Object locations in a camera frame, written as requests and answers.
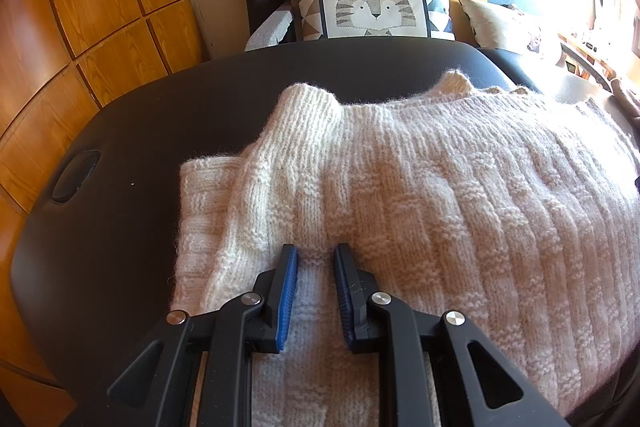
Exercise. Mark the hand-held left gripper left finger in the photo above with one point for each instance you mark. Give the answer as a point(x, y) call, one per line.
point(285, 292)

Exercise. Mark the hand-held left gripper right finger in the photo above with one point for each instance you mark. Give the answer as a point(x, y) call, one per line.
point(345, 297)

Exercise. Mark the white knitted scarf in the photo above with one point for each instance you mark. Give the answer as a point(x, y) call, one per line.
point(450, 187)

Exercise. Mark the black leather massage bed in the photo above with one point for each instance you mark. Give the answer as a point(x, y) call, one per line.
point(150, 117)

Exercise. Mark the tiger print cushion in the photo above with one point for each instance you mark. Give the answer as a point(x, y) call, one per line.
point(375, 7)

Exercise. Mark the deer print cushion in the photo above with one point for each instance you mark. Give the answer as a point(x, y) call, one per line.
point(500, 24)

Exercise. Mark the wooden wardrobe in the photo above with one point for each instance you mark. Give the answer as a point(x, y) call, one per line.
point(75, 32)

